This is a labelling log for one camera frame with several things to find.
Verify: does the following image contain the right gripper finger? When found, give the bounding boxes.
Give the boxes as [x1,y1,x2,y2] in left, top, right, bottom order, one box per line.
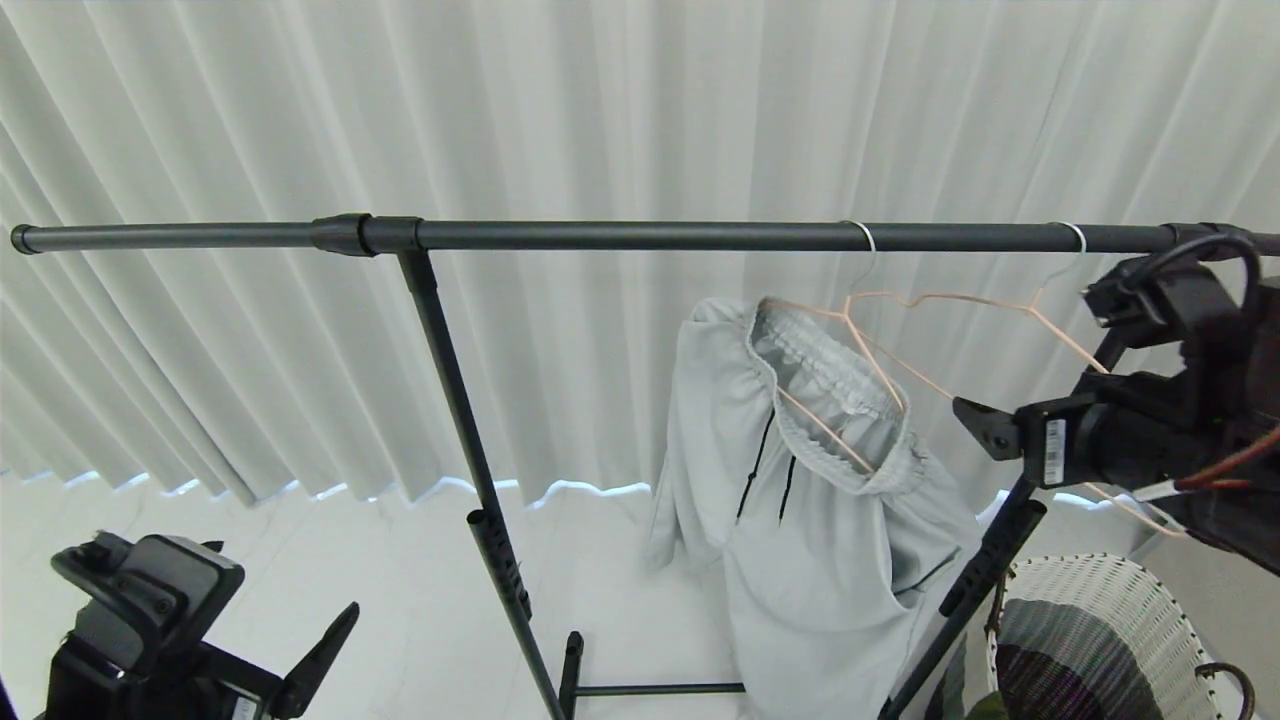
[951,396,1023,462]

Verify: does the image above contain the white curtain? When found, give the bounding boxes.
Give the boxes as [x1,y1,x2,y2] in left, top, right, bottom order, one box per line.
[0,0,1280,507]

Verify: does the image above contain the pale grey shorts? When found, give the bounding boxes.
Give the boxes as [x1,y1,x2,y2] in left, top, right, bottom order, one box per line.
[644,296,987,720]

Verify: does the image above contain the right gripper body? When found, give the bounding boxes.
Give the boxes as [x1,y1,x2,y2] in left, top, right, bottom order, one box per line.
[1014,383,1198,492]

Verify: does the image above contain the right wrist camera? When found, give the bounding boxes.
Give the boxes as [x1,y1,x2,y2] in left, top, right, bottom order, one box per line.
[1082,254,1247,353]

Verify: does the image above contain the black cable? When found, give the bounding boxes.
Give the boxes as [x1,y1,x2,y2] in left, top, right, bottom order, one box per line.
[1134,231,1264,337]

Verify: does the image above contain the black clothes rack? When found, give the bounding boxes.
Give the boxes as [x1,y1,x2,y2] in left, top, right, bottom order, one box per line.
[10,213,1280,720]

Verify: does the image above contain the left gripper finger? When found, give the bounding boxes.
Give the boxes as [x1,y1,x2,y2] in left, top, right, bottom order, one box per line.
[269,600,362,720]

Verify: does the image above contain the pink clothes hanger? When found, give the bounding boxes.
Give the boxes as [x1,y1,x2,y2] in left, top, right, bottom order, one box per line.
[764,224,913,477]
[848,224,1191,542]

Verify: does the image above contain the white laundry basket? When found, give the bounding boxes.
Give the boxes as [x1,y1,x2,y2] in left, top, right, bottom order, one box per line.
[984,552,1257,720]

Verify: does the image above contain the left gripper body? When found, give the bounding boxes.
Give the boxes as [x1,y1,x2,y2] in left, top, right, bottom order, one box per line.
[40,640,288,720]

